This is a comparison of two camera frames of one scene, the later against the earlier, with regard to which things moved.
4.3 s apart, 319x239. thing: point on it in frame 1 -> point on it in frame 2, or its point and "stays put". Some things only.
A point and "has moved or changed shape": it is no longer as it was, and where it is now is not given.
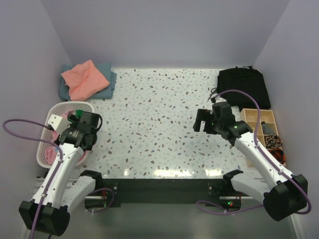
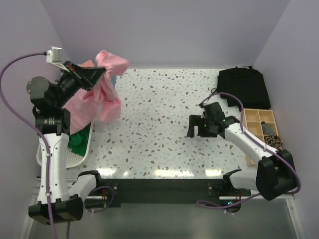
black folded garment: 244,78 stays put
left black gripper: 74,120 -> 85,77
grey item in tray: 268,129 stays put
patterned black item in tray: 273,141 stays put
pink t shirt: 52,152 has moved or changed shape
